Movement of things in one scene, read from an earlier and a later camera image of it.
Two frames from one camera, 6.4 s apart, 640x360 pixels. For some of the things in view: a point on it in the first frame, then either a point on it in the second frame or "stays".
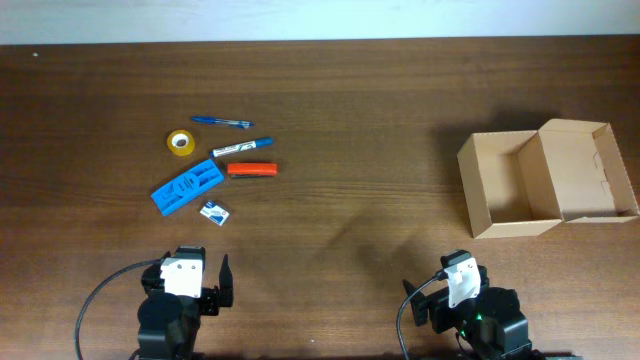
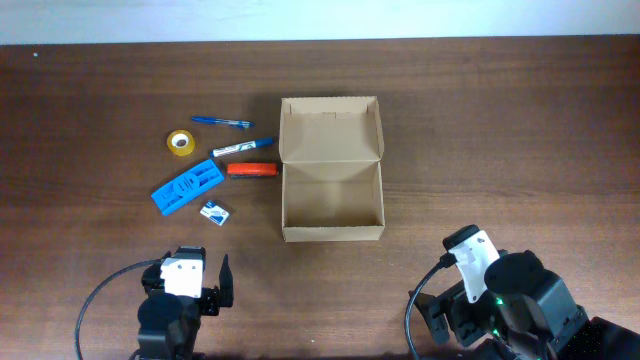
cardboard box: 523,183 → 331,151
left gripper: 210,299 stays
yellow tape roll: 181,142 stays
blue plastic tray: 185,187 stays
